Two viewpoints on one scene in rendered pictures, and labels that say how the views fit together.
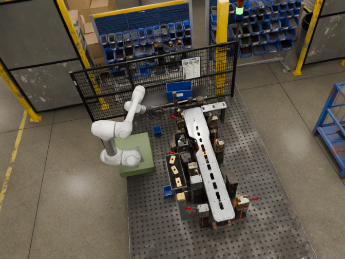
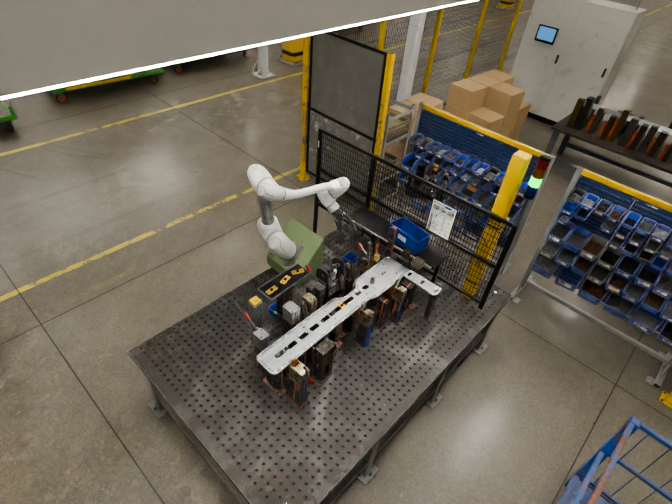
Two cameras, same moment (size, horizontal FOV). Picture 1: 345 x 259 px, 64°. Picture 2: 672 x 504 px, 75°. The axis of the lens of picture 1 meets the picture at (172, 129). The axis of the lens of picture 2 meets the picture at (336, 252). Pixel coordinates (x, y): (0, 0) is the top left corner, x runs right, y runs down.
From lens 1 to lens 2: 1.63 m
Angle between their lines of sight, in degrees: 30
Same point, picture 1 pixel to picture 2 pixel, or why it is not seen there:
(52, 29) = (367, 89)
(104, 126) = (257, 171)
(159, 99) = (381, 228)
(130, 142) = (301, 235)
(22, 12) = (352, 55)
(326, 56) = not seen: outside the picture
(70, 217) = (217, 272)
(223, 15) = (510, 174)
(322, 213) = not seen: outside the picture
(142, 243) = (203, 321)
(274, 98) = (576, 392)
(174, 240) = (224, 348)
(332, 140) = not seen: outside the picture
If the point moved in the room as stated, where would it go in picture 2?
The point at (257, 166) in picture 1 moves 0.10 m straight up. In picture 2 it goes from (390, 388) to (392, 380)
